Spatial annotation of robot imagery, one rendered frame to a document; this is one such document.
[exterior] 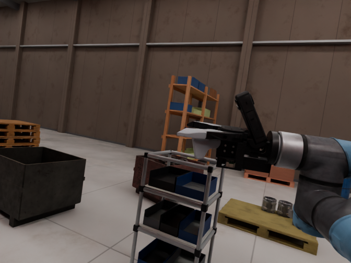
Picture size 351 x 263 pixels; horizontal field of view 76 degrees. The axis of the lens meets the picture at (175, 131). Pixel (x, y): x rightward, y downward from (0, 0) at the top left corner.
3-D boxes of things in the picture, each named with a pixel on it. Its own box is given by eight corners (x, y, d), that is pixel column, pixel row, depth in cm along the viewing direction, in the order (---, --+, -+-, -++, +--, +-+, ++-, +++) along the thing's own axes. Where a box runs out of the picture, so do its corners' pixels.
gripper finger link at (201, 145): (180, 162, 41) (221, 160, 45) (184, 130, 40) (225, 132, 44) (173, 156, 44) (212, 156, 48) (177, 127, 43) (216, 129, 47)
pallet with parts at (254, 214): (308, 228, 324) (312, 205, 323) (320, 256, 246) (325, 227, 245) (227, 205, 371) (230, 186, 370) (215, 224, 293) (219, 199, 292)
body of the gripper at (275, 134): (212, 166, 46) (273, 177, 44) (218, 126, 45) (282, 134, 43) (213, 157, 54) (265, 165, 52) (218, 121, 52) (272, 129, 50)
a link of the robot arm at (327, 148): (363, 188, 41) (371, 142, 40) (299, 177, 43) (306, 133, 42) (339, 178, 49) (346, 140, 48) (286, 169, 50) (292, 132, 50)
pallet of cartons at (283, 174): (291, 182, 654) (294, 166, 652) (294, 189, 567) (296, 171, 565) (244, 171, 708) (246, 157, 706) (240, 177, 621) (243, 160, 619)
